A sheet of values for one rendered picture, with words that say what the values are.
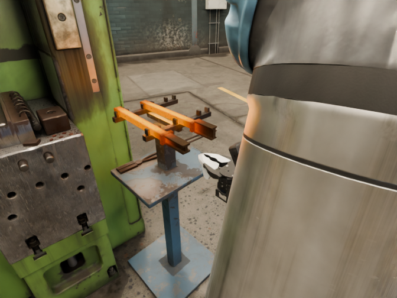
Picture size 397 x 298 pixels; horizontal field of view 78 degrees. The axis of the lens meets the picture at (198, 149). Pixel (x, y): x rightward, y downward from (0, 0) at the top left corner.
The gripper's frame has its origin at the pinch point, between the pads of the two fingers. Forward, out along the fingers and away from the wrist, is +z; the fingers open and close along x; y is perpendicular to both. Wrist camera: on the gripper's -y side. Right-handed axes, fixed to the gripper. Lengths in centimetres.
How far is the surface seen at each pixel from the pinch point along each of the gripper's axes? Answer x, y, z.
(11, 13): -17, -32, 102
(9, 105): -33, -2, 75
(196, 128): 11.5, 1.0, 15.1
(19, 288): -59, 87, 71
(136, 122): -2.3, 0.0, 31.6
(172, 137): -0.8, -0.9, 12.2
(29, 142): -33, 5, 51
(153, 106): 10.0, -0.5, 38.7
